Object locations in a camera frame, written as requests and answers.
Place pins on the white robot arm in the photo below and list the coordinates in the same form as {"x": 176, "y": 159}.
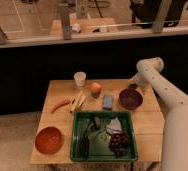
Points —
{"x": 175, "y": 132}

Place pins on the white paper cup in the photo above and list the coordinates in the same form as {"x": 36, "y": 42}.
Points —
{"x": 80, "y": 79}

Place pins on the blue eraser block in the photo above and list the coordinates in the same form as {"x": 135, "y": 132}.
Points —
{"x": 107, "y": 102}

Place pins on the orange ball on stand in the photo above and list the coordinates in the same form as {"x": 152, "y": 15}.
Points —
{"x": 95, "y": 89}

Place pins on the yellow corn cob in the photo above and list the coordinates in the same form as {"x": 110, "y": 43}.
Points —
{"x": 78, "y": 101}

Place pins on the orange carrot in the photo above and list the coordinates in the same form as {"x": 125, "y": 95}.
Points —
{"x": 60, "y": 104}

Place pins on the dark small block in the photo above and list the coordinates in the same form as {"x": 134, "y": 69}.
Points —
{"x": 96, "y": 122}

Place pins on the purple bowl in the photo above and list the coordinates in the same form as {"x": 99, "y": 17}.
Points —
{"x": 130, "y": 99}

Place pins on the black small object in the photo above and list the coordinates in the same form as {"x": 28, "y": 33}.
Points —
{"x": 132, "y": 86}

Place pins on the grey crumpled cloth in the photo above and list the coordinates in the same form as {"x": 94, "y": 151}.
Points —
{"x": 114, "y": 126}

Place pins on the green plastic tray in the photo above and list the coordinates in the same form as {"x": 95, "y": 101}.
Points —
{"x": 99, "y": 138}

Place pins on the purple grape bunch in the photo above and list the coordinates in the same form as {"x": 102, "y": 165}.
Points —
{"x": 118, "y": 143}

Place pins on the orange plastic bowl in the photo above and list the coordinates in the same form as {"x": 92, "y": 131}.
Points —
{"x": 49, "y": 140}

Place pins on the wooden table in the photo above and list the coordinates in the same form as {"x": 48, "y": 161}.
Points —
{"x": 147, "y": 119}

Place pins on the black handled tool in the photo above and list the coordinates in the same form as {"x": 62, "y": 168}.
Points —
{"x": 85, "y": 140}

